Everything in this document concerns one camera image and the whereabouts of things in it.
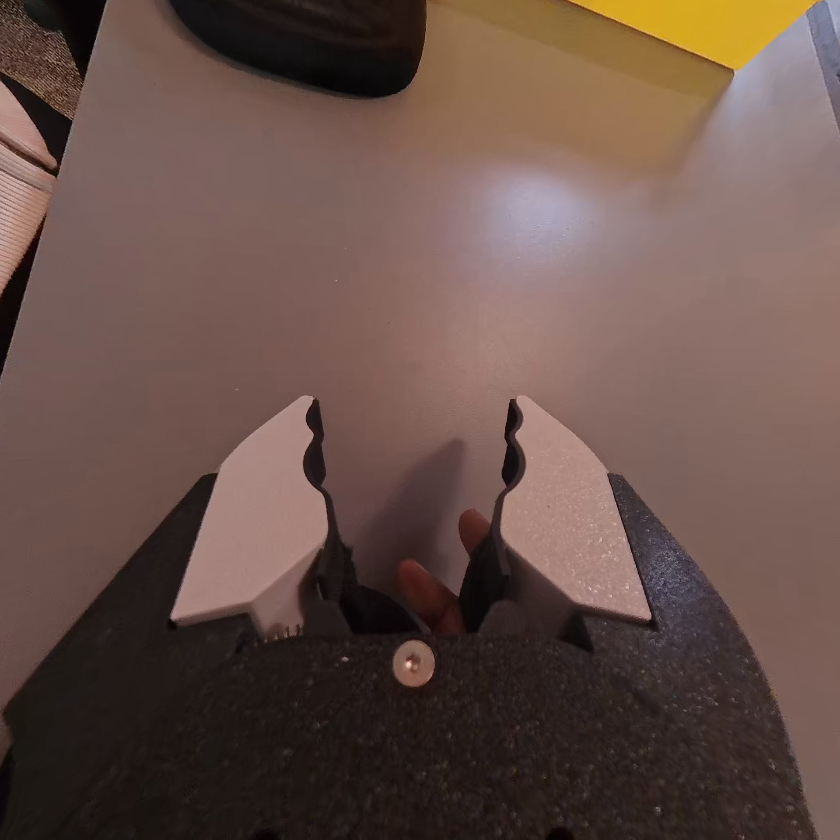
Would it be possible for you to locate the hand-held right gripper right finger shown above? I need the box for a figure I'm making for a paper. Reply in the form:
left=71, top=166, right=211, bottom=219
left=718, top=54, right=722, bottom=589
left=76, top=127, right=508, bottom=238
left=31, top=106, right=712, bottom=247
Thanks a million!
left=459, top=395, right=655, bottom=634

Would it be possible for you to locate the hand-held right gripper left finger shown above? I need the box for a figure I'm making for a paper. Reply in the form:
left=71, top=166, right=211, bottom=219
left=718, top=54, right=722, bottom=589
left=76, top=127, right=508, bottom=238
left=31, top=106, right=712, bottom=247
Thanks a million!
left=168, top=395, right=349, bottom=641

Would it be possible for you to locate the yellow plastic bin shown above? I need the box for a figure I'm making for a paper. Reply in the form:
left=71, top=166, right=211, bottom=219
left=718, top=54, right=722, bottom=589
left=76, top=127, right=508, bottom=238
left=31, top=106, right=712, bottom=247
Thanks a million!
left=564, top=0, right=821, bottom=70

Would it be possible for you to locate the person's right hand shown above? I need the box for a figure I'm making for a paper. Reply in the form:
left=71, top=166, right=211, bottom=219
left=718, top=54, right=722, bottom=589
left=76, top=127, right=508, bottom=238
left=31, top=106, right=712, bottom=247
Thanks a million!
left=395, top=508, right=494, bottom=636

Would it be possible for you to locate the person's white sweater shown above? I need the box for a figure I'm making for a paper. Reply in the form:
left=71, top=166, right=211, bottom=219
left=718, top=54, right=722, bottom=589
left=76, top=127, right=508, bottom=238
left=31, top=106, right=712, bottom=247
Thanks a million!
left=0, top=82, right=60, bottom=293

